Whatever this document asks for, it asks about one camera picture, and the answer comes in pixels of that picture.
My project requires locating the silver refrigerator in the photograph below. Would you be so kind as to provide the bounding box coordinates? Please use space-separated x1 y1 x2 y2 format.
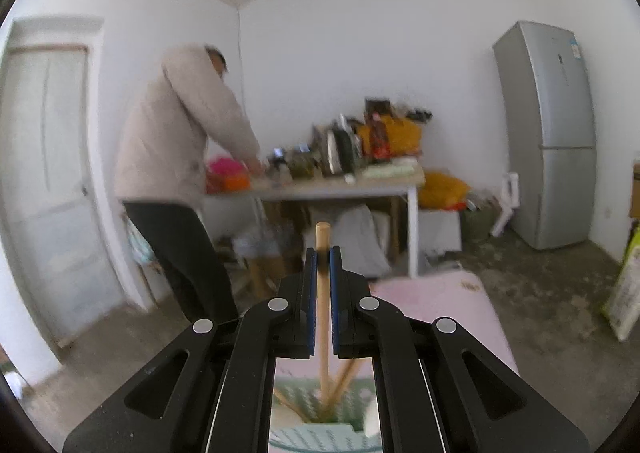
492 20 598 251

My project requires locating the white box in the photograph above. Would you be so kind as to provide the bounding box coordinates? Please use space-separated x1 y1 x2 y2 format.
417 208 463 254

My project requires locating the white rice paddle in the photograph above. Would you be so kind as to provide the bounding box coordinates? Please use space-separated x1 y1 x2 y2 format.
364 403 383 439

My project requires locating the white plastic bag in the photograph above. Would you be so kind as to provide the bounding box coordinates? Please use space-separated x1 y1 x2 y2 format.
332 207 391 276

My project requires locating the tan wooden chopstick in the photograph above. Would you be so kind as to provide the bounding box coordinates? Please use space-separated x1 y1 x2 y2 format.
315 222 332 406

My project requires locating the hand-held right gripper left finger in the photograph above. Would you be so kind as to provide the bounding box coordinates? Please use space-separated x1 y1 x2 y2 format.
62 246 318 453

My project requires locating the orange plastic bag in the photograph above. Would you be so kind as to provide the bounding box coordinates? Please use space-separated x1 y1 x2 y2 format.
417 172 471 211

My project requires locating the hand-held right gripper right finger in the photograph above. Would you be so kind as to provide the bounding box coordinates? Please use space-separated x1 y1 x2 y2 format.
330 245 586 453

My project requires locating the yellow green rice bag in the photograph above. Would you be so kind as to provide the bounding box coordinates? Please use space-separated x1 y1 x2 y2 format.
602 225 640 341

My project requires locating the white door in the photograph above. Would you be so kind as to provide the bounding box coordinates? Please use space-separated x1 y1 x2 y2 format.
0 18 126 349

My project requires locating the mint green utensil holder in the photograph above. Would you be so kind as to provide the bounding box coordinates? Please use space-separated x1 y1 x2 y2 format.
270 375 383 453

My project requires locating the white-legged wooden table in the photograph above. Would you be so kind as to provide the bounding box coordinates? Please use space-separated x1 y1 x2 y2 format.
202 165 427 279

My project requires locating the bunch of wooden chopsticks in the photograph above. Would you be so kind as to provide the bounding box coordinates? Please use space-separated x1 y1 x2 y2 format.
274 358 368 421

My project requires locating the glass jar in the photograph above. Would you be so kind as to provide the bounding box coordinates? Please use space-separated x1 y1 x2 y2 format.
290 150 316 178

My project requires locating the light green cloth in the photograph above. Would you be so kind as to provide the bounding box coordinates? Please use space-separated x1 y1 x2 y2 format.
360 158 418 178

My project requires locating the yellow plastic bag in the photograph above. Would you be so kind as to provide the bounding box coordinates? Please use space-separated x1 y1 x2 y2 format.
357 118 423 158

